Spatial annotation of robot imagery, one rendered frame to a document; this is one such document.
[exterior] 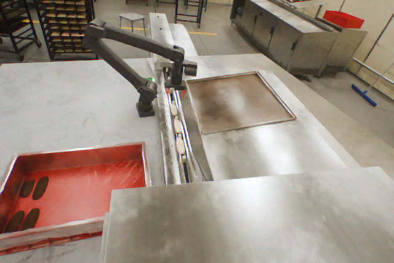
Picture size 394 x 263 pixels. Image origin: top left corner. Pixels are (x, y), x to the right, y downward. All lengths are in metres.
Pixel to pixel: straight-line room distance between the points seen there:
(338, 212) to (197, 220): 0.23
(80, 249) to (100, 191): 0.20
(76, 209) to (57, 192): 0.11
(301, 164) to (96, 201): 0.81
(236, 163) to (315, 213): 0.59
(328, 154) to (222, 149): 0.45
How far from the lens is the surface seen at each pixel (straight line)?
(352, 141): 1.60
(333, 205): 0.46
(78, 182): 1.01
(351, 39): 4.49
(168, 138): 1.08
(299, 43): 3.71
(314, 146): 1.13
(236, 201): 0.38
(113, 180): 0.98
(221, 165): 0.96
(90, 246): 0.88
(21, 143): 1.25
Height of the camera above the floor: 1.61
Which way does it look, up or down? 37 degrees down
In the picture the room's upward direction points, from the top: 10 degrees clockwise
